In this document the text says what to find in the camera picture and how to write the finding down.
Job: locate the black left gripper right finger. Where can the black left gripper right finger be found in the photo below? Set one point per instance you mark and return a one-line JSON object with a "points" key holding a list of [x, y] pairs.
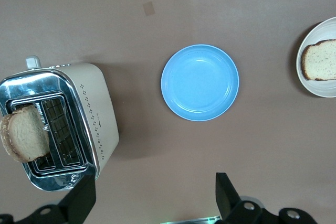
{"points": [[231, 203]]}

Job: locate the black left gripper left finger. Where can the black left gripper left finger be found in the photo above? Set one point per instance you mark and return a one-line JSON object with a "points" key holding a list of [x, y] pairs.
{"points": [[76, 203]]}

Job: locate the bread slice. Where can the bread slice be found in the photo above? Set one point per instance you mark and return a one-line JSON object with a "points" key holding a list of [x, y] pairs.
{"points": [[26, 134], [321, 61]]}

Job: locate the blue plate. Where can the blue plate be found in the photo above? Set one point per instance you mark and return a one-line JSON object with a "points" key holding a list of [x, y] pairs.
{"points": [[199, 82]]}

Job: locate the beige plate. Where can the beige plate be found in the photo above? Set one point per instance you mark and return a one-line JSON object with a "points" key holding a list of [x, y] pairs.
{"points": [[320, 89]]}

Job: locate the beige chrome toaster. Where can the beige chrome toaster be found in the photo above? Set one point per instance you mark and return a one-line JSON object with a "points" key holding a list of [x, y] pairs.
{"points": [[102, 98]]}

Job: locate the brown tape patch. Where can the brown tape patch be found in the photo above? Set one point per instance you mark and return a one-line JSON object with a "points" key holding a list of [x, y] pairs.
{"points": [[148, 8]]}

